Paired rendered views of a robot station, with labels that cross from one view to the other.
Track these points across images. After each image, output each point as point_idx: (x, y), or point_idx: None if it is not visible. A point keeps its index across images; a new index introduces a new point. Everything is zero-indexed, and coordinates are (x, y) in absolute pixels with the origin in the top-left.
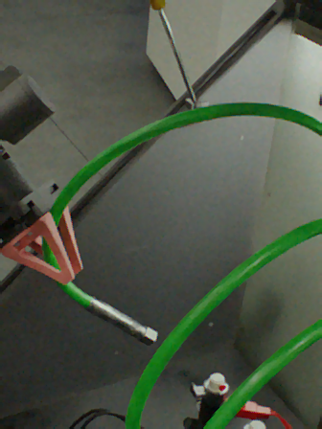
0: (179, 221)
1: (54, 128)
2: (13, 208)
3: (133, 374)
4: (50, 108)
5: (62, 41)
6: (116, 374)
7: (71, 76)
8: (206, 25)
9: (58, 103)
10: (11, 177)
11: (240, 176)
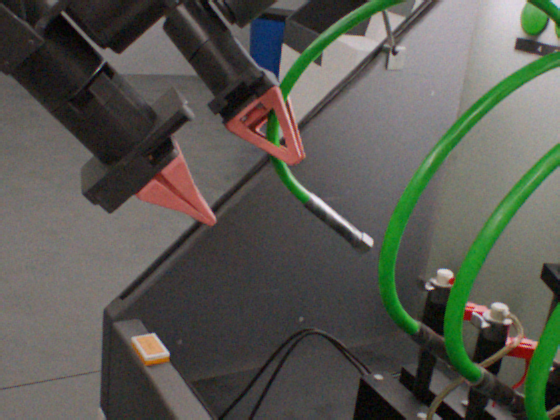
0: (370, 176)
1: (184, 215)
2: (247, 72)
3: (315, 351)
4: None
5: (189, 144)
6: (299, 348)
7: (199, 172)
8: None
9: None
10: (240, 53)
11: (428, 136)
